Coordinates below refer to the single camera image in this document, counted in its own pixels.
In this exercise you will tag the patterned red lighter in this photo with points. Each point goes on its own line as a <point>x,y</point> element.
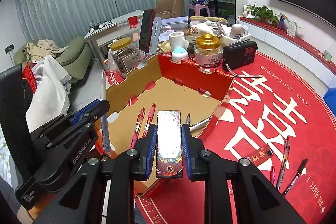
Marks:
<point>169,145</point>

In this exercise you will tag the white blue cap bottle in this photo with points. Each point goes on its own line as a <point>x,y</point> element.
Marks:
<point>179,54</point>

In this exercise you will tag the gold lid glass jar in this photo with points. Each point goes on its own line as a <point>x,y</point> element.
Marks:
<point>207,51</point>

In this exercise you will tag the grey black gel pen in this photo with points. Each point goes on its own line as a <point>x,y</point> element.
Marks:
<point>283,164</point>

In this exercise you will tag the white side table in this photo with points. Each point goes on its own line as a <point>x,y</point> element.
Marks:
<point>116,28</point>

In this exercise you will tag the blue white cartoon pen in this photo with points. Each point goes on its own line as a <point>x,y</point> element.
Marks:
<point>104,122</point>

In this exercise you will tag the black cap white pen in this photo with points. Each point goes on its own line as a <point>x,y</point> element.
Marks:
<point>301,169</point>

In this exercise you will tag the red round wedding mat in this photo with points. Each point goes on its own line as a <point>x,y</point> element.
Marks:
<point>271,103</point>

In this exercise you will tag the red lead refill box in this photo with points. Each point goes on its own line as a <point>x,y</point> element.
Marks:
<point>260,155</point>

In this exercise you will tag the pink red gel pen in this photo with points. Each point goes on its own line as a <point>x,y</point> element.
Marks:
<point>137,128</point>

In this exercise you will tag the red smartphone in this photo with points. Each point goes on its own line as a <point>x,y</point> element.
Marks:
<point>146,29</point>

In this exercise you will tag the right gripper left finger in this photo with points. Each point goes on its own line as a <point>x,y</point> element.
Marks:
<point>82,198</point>

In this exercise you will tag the blue plastic bag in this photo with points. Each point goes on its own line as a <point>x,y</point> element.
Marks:
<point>330,99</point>

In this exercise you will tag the white paper roll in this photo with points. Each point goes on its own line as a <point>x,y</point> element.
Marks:
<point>177,40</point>

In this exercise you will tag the green potted plant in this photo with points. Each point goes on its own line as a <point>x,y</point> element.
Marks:
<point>261,14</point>

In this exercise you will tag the white cloth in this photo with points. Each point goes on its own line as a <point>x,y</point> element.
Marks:
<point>50,99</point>

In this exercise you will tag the grey phone stand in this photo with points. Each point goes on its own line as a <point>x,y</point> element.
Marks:
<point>153,43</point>

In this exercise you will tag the yellow lid snack jar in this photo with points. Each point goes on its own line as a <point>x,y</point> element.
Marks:
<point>123,56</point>

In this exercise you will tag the red cardboard fruit box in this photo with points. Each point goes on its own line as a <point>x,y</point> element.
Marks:
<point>183,87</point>

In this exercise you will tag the black portable radio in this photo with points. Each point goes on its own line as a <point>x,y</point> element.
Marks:
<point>239,54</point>

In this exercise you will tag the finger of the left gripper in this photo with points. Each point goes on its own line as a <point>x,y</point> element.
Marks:
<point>90,113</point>

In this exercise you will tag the beige chair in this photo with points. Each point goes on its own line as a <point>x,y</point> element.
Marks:
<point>166,9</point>

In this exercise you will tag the green sofa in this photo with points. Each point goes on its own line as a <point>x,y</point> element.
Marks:
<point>74,58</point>

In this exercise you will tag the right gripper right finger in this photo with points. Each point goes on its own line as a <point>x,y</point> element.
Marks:
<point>234,190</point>

